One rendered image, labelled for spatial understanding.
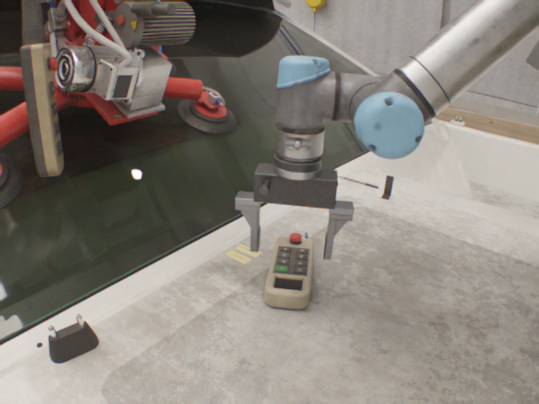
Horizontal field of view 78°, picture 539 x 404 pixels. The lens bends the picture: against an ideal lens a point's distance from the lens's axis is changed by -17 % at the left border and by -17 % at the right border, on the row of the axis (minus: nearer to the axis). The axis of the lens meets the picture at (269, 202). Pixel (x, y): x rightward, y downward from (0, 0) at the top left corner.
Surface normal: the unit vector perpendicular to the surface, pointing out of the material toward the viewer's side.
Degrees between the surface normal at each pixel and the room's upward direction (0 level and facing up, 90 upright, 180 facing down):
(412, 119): 90
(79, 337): 74
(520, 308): 0
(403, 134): 90
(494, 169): 90
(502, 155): 90
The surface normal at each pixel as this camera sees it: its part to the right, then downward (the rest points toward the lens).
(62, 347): 0.67, 0.08
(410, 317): 0.04, -0.90
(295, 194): -0.14, 0.43
